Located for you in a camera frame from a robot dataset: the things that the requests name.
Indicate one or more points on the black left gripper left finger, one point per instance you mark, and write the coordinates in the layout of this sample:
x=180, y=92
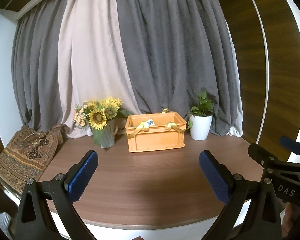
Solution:
x=34, y=220

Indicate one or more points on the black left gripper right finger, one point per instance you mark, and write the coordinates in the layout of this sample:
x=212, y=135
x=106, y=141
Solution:
x=251, y=208

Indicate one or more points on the blue cartoon tissue pack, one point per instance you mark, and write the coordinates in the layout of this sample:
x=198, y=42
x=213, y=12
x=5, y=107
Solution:
x=150, y=122

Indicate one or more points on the brown patterned fabric bag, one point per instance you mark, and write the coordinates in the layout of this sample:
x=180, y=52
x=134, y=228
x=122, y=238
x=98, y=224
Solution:
x=27, y=155

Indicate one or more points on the grey ribbed vase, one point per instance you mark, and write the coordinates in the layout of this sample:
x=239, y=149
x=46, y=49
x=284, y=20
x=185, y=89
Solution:
x=107, y=139

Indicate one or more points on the white plant pot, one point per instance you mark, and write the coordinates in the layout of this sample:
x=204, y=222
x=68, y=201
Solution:
x=200, y=127

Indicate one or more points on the sunflower bouquet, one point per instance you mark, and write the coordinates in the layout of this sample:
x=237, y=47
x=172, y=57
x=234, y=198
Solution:
x=95, y=115

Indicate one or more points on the green leafy plant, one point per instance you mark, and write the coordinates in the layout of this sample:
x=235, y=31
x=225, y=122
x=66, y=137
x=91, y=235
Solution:
x=204, y=108

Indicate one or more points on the orange plastic crate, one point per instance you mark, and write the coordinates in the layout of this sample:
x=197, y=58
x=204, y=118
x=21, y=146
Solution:
x=168, y=132

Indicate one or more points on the pale pink curtain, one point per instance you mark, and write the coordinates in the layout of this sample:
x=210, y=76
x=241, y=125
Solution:
x=91, y=61

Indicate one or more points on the grey curtain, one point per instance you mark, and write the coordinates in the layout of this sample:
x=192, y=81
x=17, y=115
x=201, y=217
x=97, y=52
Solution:
x=174, y=49

